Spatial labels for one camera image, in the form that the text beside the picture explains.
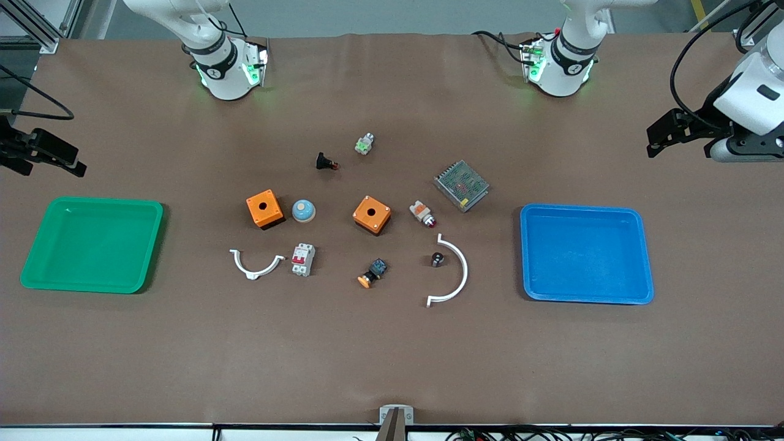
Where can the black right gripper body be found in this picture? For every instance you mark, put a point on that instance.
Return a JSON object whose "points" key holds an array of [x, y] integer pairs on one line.
{"points": [[13, 149]]}

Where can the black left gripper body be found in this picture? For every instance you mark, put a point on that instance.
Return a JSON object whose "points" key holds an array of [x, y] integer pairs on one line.
{"points": [[705, 119]]}

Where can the white red circuit breaker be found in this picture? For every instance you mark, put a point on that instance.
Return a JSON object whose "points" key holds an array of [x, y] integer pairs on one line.
{"points": [[302, 260]]}

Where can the small black capacitor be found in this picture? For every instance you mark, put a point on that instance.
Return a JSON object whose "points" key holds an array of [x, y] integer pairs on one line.
{"points": [[437, 259]]}

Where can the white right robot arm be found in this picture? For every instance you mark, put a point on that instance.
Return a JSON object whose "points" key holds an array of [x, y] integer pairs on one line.
{"points": [[223, 79]]}

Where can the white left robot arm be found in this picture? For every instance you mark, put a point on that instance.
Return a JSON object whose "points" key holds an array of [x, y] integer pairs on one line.
{"points": [[560, 76]]}

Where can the green plastic tray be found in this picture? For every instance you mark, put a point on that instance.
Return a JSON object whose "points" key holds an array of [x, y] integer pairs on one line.
{"points": [[92, 245]]}

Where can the blue plastic tray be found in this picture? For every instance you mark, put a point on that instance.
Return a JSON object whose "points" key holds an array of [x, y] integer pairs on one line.
{"points": [[585, 254]]}

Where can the orange button box with hole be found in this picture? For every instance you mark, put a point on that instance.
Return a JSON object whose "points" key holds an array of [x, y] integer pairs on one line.
{"points": [[274, 209], [380, 214]]}

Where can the metal mesh power supply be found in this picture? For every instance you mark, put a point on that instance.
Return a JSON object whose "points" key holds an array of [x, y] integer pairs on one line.
{"points": [[462, 184]]}

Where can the light blue dome button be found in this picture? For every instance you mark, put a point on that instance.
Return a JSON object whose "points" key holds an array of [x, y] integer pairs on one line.
{"points": [[303, 211]]}

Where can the red indicator light orange body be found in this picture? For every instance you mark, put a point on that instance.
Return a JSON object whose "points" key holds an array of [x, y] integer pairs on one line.
{"points": [[420, 210]]}

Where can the orange mushroom push button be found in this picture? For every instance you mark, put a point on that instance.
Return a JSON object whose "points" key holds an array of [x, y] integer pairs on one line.
{"points": [[366, 281]]}

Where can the aluminium frame profile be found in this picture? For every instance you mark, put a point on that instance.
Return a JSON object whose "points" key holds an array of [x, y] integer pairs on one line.
{"points": [[43, 37]]}

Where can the small white curved bracket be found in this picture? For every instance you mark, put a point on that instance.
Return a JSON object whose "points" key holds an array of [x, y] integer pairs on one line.
{"points": [[248, 271]]}

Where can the large white curved bracket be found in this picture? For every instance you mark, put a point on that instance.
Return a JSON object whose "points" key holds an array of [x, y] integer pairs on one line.
{"points": [[463, 269]]}

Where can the black red small switch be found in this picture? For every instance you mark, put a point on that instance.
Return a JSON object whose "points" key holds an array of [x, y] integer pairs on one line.
{"points": [[321, 161]]}

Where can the green white push button switch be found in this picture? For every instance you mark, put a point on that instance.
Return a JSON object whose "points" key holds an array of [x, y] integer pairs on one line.
{"points": [[364, 146]]}

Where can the metal table edge bracket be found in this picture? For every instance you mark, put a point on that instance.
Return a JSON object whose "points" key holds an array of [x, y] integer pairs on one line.
{"points": [[384, 413]]}

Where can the brown camera post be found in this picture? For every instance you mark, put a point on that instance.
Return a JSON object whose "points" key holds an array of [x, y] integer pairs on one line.
{"points": [[393, 430]]}

